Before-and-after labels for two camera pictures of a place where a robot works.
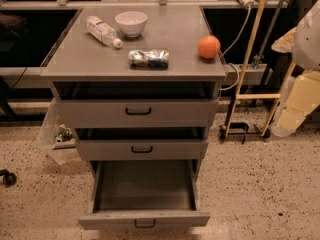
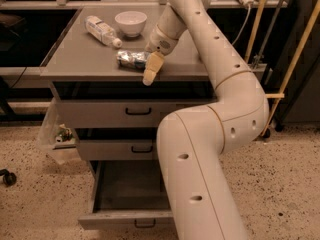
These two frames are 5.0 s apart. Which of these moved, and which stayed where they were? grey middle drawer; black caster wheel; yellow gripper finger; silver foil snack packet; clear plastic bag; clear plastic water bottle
Moved: silver foil snack packet; yellow gripper finger
Stayed: black caster wheel; clear plastic bag; clear plastic water bottle; grey middle drawer
